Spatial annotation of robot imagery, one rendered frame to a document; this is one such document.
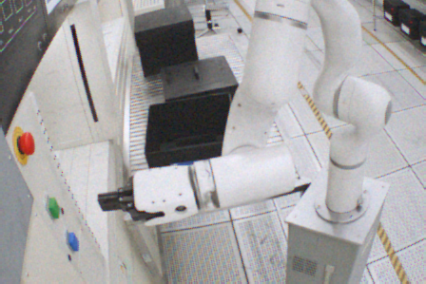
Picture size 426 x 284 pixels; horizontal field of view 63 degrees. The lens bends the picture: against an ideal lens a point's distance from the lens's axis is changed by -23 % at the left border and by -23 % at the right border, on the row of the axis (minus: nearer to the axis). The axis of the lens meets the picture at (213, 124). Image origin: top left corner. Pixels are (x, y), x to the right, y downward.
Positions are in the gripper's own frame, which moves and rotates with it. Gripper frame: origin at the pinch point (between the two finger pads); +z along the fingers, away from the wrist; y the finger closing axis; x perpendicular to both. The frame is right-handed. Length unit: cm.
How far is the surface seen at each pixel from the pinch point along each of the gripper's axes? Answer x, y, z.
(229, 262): -120, 73, -20
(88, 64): -3, 70, 12
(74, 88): -10, 70, 20
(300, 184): -44, 40, -46
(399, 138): -120, 133, -154
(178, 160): -31, 48, -11
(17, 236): 11.2, -18.0, 11.6
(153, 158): -29, 49, -4
